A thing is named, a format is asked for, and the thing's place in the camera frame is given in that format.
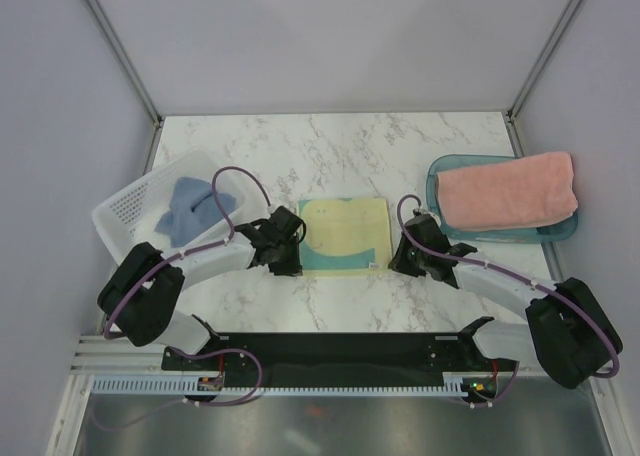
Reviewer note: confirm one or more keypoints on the aluminium frame post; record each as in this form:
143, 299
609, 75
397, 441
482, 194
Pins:
550, 47
118, 50

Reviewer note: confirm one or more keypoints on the blue towel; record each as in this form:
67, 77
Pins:
192, 211

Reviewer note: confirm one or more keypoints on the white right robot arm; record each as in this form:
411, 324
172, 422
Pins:
562, 328

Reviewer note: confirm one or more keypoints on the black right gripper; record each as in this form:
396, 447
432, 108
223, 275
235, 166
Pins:
399, 264

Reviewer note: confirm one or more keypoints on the teal translucent plastic tub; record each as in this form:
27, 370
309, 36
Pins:
537, 235

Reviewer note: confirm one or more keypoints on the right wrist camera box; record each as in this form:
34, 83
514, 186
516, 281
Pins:
425, 211

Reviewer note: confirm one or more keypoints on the white slotted cable duct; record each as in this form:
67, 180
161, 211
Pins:
440, 385

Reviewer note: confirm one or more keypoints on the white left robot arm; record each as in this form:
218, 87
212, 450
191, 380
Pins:
140, 298

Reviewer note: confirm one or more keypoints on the yellow towel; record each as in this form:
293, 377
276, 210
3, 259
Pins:
345, 236

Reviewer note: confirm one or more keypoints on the pink towel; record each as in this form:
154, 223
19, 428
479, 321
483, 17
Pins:
520, 193

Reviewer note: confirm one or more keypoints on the white perforated plastic basket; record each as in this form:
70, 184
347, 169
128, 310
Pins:
130, 216

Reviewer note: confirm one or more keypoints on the aluminium table edge rail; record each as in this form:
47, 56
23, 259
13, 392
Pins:
95, 355

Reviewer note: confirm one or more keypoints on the left aluminium frame post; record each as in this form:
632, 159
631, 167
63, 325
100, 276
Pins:
118, 50

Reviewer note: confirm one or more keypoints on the right aluminium frame post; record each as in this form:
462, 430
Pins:
550, 47

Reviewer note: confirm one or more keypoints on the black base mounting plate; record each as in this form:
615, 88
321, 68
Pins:
361, 357

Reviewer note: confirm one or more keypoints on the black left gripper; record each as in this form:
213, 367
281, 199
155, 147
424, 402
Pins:
292, 267

